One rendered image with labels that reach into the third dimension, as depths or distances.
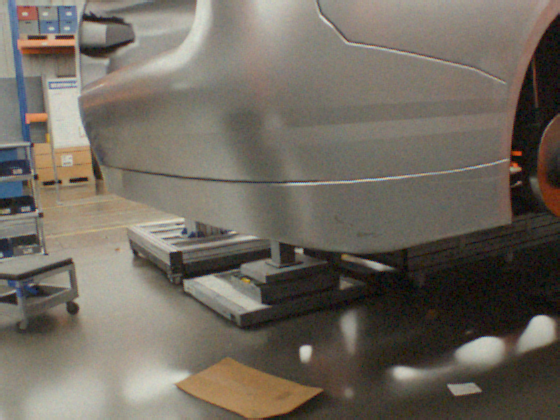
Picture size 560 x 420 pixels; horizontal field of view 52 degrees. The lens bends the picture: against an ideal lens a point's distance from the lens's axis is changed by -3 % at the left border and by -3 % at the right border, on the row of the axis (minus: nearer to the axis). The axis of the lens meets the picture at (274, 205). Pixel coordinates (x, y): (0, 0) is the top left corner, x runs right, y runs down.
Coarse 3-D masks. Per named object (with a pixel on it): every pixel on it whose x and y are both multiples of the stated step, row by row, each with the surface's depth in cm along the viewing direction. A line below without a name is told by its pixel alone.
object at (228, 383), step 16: (208, 368) 244; (224, 368) 244; (240, 368) 243; (176, 384) 231; (192, 384) 231; (208, 384) 230; (224, 384) 229; (240, 384) 228; (256, 384) 227; (272, 384) 226; (288, 384) 225; (208, 400) 217; (224, 400) 216; (240, 400) 215; (256, 400) 213; (272, 400) 213; (288, 400) 210; (304, 400) 206; (256, 416) 201
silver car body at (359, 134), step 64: (128, 0) 261; (192, 0) 275; (256, 0) 110; (320, 0) 109; (384, 0) 114; (448, 0) 122; (512, 0) 131; (128, 64) 262; (192, 64) 123; (256, 64) 112; (320, 64) 111; (384, 64) 115; (448, 64) 123; (512, 64) 133; (128, 128) 165; (192, 128) 130; (256, 128) 117; (320, 128) 113; (384, 128) 117; (448, 128) 125; (512, 128) 182; (128, 192) 202; (192, 192) 145; (256, 192) 124; (320, 192) 116; (384, 192) 118; (448, 192) 127
